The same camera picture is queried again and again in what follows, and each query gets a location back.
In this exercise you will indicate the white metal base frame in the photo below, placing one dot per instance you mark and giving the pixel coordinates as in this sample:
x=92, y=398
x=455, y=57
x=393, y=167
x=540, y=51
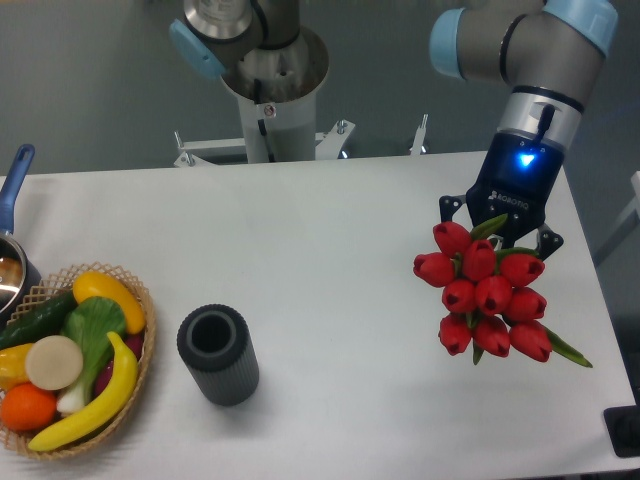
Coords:
x=328, y=146

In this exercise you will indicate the dark grey ribbed vase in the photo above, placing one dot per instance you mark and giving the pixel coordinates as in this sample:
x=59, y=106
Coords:
x=214, y=343

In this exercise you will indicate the green bok choy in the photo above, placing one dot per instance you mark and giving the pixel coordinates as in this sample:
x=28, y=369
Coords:
x=87, y=326

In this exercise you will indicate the orange fruit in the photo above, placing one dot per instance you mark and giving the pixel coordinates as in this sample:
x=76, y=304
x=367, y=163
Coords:
x=27, y=407

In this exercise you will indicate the blue handled saucepan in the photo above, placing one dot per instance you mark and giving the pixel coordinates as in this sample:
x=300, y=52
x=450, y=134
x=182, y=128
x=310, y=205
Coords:
x=18, y=274

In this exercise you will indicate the red tulip bouquet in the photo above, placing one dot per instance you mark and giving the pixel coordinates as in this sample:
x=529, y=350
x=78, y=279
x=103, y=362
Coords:
x=486, y=292

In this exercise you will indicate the beige round slice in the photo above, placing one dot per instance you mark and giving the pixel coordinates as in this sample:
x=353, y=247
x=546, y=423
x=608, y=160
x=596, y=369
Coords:
x=54, y=363

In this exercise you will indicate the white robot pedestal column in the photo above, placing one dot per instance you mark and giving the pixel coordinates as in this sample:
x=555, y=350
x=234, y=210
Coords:
x=276, y=95

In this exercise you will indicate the dark green cucumber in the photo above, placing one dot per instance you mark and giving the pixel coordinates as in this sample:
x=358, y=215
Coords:
x=46, y=319

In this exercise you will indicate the black device at edge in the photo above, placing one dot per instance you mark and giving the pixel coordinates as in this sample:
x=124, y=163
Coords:
x=623, y=428

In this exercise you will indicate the white frame at right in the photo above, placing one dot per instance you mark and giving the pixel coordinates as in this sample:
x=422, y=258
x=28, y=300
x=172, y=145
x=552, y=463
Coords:
x=623, y=226

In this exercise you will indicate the purple vegetable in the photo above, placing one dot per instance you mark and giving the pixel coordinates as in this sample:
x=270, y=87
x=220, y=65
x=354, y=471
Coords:
x=135, y=344

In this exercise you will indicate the woven wicker basket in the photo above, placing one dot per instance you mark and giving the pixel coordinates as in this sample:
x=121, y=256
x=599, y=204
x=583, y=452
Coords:
x=55, y=285

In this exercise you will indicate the yellow bell pepper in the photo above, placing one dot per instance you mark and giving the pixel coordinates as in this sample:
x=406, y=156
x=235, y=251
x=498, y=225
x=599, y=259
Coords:
x=12, y=366

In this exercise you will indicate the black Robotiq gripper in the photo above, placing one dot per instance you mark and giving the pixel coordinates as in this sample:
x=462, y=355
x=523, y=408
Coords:
x=516, y=179

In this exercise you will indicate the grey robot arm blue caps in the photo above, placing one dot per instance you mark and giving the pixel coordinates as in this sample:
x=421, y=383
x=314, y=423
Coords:
x=549, y=53

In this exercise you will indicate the yellow banana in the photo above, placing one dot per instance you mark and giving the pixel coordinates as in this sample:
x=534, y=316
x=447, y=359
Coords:
x=100, y=410

